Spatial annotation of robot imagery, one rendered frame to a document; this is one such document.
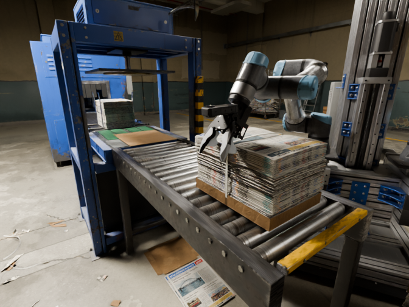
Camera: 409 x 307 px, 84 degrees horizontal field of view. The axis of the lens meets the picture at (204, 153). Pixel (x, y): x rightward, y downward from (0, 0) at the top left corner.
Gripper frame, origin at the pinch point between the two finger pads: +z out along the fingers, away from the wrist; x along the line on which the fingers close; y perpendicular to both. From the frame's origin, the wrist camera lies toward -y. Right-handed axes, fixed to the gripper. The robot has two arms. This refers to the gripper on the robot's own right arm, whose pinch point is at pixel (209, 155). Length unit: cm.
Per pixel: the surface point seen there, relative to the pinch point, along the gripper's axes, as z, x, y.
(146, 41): -54, 104, -3
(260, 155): -5.4, -14.1, 5.4
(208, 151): -1.4, 9.9, 7.2
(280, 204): 4.9, -19.1, 16.5
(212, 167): 3.5, 7.7, 10.4
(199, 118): -27, 100, 58
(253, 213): 10.9, -12.8, 15.1
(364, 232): 2, -31, 53
